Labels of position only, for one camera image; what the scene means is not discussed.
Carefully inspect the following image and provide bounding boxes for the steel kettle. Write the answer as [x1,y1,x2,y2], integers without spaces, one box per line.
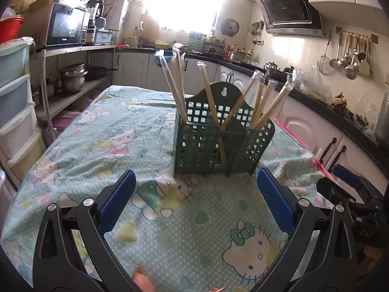
[264,62,284,80]

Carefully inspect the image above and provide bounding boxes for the pink storage box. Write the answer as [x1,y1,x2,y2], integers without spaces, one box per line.
[52,111,80,131]

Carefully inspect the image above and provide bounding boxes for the black frying pan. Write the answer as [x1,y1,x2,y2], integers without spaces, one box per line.
[85,67,118,81]

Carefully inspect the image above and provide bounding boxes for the black range hood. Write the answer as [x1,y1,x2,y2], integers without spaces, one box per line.
[255,0,324,37]

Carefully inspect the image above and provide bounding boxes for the hanging utensil rack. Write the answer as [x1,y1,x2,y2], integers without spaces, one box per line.
[317,27,379,80]

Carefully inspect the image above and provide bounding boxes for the green plastic utensil basket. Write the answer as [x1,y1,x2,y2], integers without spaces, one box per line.
[174,90,275,175]

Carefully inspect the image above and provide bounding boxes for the black microwave oven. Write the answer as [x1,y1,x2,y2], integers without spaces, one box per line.
[21,2,90,50]

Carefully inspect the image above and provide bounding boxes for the pink blanket under cloth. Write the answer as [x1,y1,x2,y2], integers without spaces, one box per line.
[273,119,334,195]

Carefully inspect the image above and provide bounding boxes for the left hand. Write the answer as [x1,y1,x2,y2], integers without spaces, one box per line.
[131,264,155,292]

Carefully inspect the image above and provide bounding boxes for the light blue container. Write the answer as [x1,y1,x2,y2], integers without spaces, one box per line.
[94,28,113,45]

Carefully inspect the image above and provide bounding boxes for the blender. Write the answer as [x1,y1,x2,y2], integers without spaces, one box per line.
[86,0,104,45]

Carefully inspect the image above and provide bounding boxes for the stacked steel pots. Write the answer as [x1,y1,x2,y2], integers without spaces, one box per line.
[59,63,88,94]

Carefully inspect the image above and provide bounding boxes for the red plastic basin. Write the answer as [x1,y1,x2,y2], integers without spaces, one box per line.
[0,17,24,44]

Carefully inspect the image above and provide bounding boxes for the right hand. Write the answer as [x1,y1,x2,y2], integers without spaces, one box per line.
[363,245,384,266]

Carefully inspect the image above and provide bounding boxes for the plastic drawer tower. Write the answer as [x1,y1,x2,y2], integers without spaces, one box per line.
[1,37,45,185]

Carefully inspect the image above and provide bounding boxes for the wall fan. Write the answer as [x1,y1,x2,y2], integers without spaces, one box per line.
[220,18,240,37]

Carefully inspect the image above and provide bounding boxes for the hello kitty tablecloth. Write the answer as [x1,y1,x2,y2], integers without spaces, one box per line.
[0,84,328,292]

